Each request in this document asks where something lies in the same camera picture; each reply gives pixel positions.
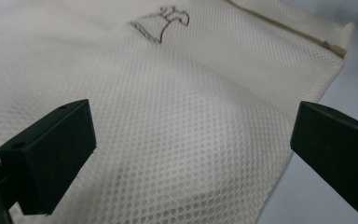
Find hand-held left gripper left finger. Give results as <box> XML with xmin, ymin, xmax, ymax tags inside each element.
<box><xmin>0</xmin><ymin>99</ymin><xmax>98</xmax><ymax>216</ymax></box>

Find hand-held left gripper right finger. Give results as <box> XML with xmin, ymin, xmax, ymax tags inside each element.
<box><xmin>290</xmin><ymin>100</ymin><xmax>358</xmax><ymax>217</ymax></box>

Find white mesh laundry bag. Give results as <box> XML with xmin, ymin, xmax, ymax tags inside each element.
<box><xmin>0</xmin><ymin>0</ymin><xmax>355</xmax><ymax>224</ymax></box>

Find light blue table mat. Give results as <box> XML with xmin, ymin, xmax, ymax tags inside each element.
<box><xmin>255</xmin><ymin>0</ymin><xmax>358</xmax><ymax>224</ymax></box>

